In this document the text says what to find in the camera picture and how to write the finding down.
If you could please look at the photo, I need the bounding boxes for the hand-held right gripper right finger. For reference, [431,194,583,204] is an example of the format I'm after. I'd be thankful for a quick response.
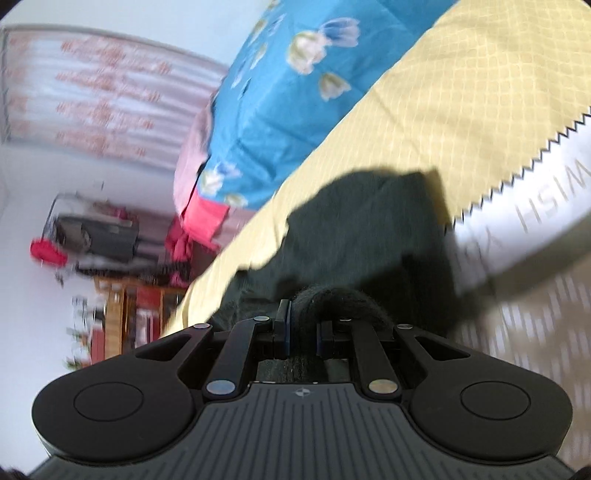
[316,316,469,400]

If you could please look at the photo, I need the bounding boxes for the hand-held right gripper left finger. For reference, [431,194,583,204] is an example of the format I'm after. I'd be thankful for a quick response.
[134,299,293,400]

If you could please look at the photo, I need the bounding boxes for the dark green knit sweater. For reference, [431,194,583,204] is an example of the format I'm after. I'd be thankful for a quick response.
[215,168,502,384]

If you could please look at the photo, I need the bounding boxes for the pink clothes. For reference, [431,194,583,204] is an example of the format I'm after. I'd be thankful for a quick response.
[164,215,197,289]

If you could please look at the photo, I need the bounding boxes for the wooden cabinet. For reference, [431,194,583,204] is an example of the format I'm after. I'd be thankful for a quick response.
[90,274,188,367]

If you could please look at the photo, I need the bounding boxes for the blue floral quilt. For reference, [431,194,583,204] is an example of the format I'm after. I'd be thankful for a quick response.
[173,0,462,252]

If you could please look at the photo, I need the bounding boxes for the dark bag with red items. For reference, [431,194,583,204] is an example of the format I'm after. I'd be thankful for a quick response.
[44,193,160,278]

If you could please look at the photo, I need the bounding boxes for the red cloth bundle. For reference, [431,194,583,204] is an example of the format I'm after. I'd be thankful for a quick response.
[29,236,68,267]

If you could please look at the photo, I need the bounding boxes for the yellow and white bed cover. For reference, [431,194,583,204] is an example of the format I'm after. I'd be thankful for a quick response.
[161,0,591,416]

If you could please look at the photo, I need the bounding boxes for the white curtain with red print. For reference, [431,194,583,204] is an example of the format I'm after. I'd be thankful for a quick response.
[0,25,229,164]

